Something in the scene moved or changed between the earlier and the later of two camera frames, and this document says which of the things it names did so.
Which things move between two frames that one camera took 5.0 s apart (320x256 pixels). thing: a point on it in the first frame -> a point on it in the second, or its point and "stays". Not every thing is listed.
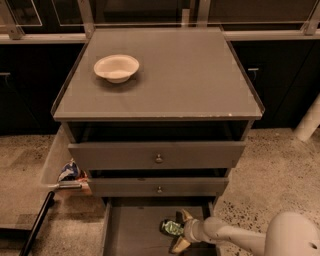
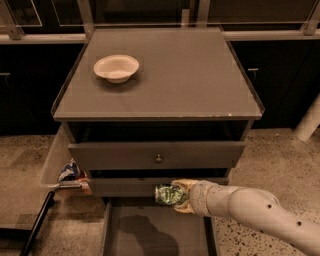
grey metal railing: (12, 32) stays
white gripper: (190, 230) -> (204, 198)
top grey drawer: (156, 154) stays
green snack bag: (172, 227) -> (169, 195)
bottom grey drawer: (131, 225) stays
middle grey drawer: (154, 187) stays
